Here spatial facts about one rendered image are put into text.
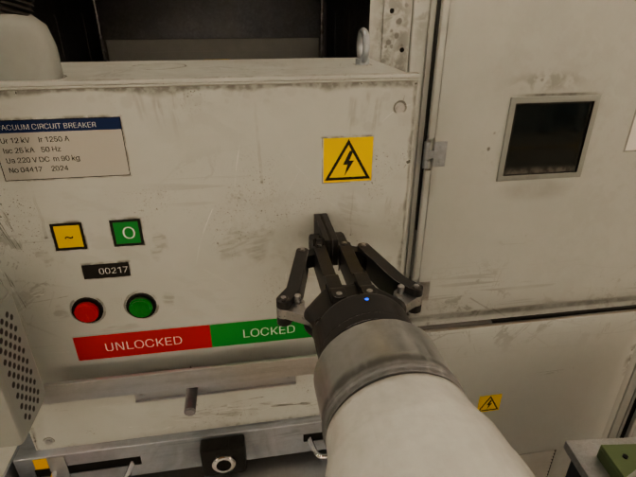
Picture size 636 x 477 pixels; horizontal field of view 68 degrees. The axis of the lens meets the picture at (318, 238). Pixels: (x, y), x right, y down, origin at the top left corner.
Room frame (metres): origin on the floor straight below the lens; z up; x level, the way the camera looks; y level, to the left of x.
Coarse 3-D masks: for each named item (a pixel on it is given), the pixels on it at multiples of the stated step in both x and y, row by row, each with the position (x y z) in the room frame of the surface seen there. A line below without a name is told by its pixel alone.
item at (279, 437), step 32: (320, 416) 0.49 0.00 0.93; (32, 448) 0.44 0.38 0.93; (64, 448) 0.44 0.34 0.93; (96, 448) 0.44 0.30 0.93; (128, 448) 0.44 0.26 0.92; (160, 448) 0.45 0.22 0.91; (192, 448) 0.46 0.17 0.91; (256, 448) 0.47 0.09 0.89; (288, 448) 0.48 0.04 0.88; (320, 448) 0.48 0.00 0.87
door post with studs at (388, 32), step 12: (372, 0) 0.85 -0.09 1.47; (384, 0) 0.85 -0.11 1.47; (396, 0) 0.86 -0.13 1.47; (408, 0) 0.86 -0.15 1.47; (372, 12) 0.85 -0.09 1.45; (384, 12) 0.85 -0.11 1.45; (396, 12) 0.86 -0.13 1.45; (408, 12) 0.86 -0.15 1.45; (372, 24) 0.85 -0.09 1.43; (384, 24) 0.85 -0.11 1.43; (396, 24) 0.86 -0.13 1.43; (408, 24) 0.86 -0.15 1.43; (372, 36) 0.86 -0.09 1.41; (384, 36) 0.85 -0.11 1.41; (396, 36) 0.86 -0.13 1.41; (408, 36) 0.86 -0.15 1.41; (372, 48) 0.86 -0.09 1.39; (384, 48) 0.85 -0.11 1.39; (396, 48) 0.86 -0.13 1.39; (384, 60) 0.85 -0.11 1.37; (396, 60) 0.86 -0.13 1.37
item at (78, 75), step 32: (64, 64) 0.63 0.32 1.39; (96, 64) 0.63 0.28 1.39; (128, 64) 0.63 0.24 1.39; (160, 64) 0.63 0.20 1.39; (192, 64) 0.63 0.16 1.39; (224, 64) 0.63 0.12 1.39; (256, 64) 0.63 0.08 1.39; (288, 64) 0.63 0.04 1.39; (320, 64) 0.63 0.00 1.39; (352, 64) 0.63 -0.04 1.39; (384, 64) 0.63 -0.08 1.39; (416, 96) 0.51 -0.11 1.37
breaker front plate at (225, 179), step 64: (128, 128) 0.47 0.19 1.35; (192, 128) 0.48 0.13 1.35; (256, 128) 0.49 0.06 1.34; (320, 128) 0.50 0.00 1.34; (384, 128) 0.51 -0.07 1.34; (0, 192) 0.44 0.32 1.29; (64, 192) 0.45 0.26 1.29; (128, 192) 0.46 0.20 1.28; (192, 192) 0.47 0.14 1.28; (256, 192) 0.49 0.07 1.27; (320, 192) 0.50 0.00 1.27; (384, 192) 0.51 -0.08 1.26; (0, 256) 0.44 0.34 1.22; (64, 256) 0.45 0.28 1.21; (128, 256) 0.46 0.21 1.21; (192, 256) 0.47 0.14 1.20; (256, 256) 0.48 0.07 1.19; (384, 256) 0.51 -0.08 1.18; (64, 320) 0.45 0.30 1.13; (128, 320) 0.46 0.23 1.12; (192, 320) 0.47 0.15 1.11; (256, 384) 0.48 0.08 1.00
